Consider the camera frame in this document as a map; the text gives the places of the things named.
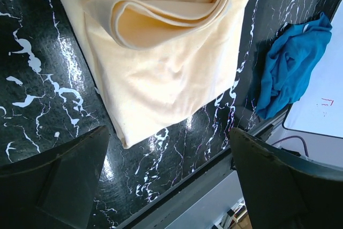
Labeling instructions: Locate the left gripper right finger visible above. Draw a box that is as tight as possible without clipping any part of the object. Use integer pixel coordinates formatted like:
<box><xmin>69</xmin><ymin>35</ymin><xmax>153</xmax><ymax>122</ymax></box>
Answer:
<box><xmin>229</xmin><ymin>128</ymin><xmax>342</xmax><ymax>228</ymax></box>

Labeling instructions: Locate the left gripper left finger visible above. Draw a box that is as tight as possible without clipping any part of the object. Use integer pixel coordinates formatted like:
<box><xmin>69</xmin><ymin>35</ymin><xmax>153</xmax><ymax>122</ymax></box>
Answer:
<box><xmin>1</xmin><ymin>125</ymin><xmax>109</xmax><ymax>228</ymax></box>

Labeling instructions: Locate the peach t shirt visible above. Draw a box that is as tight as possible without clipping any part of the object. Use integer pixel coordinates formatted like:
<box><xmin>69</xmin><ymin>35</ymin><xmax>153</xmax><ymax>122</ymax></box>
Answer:
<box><xmin>61</xmin><ymin>0</ymin><xmax>249</xmax><ymax>149</ymax></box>

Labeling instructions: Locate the white whiteboard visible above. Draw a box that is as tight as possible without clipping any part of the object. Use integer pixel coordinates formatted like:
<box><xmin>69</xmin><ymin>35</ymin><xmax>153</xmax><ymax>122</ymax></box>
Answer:
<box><xmin>283</xmin><ymin>0</ymin><xmax>342</xmax><ymax>138</ymax></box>

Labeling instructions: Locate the blue folded t shirt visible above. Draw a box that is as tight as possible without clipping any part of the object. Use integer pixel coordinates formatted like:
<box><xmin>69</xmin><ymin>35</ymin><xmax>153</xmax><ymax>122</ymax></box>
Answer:
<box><xmin>255</xmin><ymin>12</ymin><xmax>332</xmax><ymax>119</ymax></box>

